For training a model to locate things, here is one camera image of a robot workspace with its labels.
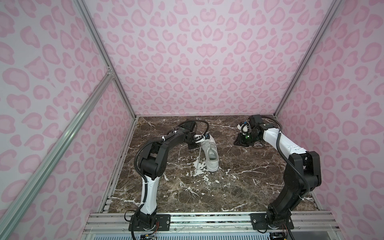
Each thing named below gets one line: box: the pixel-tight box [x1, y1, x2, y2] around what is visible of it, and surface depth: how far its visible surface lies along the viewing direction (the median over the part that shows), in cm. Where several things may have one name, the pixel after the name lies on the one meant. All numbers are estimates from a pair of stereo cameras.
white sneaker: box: [201, 133, 219, 172], surface depth 91 cm
